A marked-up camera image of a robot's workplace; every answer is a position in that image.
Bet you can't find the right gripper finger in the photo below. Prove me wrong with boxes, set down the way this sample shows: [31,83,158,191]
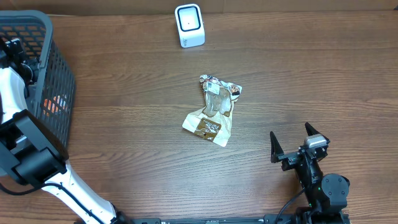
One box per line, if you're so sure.
[270,131,284,163]
[305,122,320,136]

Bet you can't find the orange tissue pack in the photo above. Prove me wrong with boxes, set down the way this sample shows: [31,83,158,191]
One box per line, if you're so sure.
[43,95,68,116]

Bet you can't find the beige snack pouch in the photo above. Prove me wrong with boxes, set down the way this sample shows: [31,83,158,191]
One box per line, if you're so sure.
[182,75,243,147]

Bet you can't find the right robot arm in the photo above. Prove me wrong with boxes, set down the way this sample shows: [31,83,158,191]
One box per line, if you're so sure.
[264,122,350,224]

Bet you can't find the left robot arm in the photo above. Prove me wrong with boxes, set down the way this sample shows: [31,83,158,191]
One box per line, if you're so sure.
[1,41,130,223]

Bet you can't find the white barcode scanner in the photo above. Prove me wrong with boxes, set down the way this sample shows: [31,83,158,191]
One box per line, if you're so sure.
[175,3,205,49]

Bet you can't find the grey plastic mesh basket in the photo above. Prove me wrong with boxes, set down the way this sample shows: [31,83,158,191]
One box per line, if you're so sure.
[1,10,76,147]

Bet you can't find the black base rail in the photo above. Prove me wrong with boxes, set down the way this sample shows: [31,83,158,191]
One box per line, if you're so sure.
[131,214,351,224]

